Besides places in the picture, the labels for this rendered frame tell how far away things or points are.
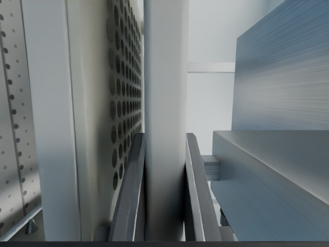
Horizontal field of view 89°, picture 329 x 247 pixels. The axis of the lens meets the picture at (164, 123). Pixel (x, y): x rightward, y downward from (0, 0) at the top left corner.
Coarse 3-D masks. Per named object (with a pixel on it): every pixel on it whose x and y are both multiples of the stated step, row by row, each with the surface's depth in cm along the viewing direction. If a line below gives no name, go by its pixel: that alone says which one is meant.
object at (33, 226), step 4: (28, 220) 14; (32, 220) 14; (28, 224) 14; (32, 224) 14; (36, 224) 14; (28, 228) 14; (32, 228) 14; (36, 228) 14; (28, 232) 14; (32, 232) 14
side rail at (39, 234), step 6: (42, 210) 17; (36, 216) 16; (42, 216) 16; (36, 222) 15; (42, 222) 15; (24, 228) 14; (42, 228) 14; (18, 234) 14; (24, 234) 14; (30, 234) 14; (36, 234) 14; (42, 234) 14; (12, 240) 13; (18, 240) 13; (24, 240) 13; (30, 240) 13; (36, 240) 13; (42, 240) 13
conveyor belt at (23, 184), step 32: (0, 0) 13; (0, 32) 13; (0, 64) 13; (0, 96) 13; (0, 128) 13; (32, 128) 16; (0, 160) 13; (32, 160) 16; (0, 192) 13; (32, 192) 16; (0, 224) 13
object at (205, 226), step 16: (192, 144) 9; (192, 160) 8; (192, 176) 7; (192, 192) 7; (208, 192) 7; (192, 208) 6; (208, 208) 6; (192, 224) 6; (208, 224) 6; (192, 240) 6; (208, 240) 5; (224, 240) 6
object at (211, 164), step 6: (204, 156) 26; (210, 156) 26; (204, 162) 24; (210, 162) 24; (216, 162) 24; (204, 168) 24; (210, 168) 24; (216, 168) 24; (210, 174) 24; (216, 174) 24; (210, 180) 24; (216, 180) 24
